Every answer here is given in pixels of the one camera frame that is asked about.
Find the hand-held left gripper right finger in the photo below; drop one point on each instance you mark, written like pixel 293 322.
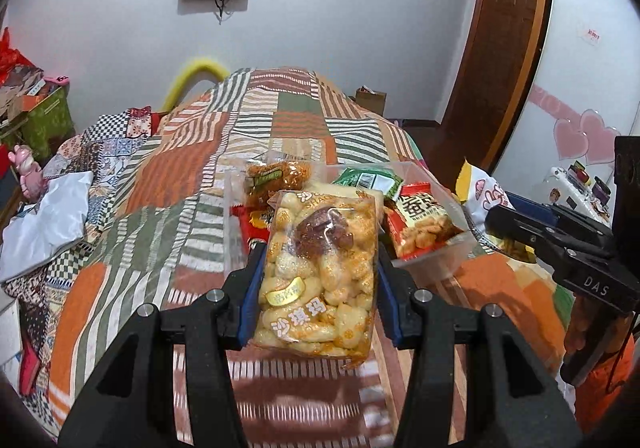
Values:
pixel 392 300

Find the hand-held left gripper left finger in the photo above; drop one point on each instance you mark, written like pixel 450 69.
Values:
pixel 250 300

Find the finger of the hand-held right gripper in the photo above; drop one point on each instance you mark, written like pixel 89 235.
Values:
pixel 525 205
pixel 510 225

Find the white and yellow snack bag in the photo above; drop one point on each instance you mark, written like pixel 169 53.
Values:
pixel 482 193

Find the clear plastic container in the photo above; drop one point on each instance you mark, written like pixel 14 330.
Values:
pixel 445 255

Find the clear bag of yellow pastries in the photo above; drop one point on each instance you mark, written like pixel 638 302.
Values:
pixel 320 273

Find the red and yellow snack packet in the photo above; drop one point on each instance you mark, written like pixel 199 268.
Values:
pixel 250 223

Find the large red snack bag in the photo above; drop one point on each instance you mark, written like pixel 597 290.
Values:
pixel 425 228

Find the green pea snack packet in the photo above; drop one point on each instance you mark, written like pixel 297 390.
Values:
pixel 370 180

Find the orange fried snack bag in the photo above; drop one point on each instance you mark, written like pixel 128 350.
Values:
pixel 280 178

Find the person's right hand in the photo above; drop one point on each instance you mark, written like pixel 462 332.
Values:
pixel 580 328

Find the white storage rack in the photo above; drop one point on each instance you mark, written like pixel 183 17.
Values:
pixel 570 188

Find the pink heart stickers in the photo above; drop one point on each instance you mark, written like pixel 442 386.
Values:
pixel 575 138

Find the patchwork striped blanket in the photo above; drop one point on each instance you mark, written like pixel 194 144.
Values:
pixel 165 208

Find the brown cardboard box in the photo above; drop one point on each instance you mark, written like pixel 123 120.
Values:
pixel 370 101

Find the checkered patchwork quilt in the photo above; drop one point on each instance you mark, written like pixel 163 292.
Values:
pixel 115 138

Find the white pillow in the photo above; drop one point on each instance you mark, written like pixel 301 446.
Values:
pixel 45 223

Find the yellow foam tube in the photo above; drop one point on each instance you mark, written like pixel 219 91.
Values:
pixel 200 64

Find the pink toy figure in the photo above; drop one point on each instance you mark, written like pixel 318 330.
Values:
pixel 27 168

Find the green patterned box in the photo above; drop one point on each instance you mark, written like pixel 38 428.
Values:
pixel 50 118

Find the pile of printed cartons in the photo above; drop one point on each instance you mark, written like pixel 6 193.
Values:
pixel 25 83

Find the red plastic bag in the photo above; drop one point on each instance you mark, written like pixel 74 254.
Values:
pixel 10 53

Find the brown wooden door frame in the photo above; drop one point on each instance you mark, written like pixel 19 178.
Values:
pixel 505 53

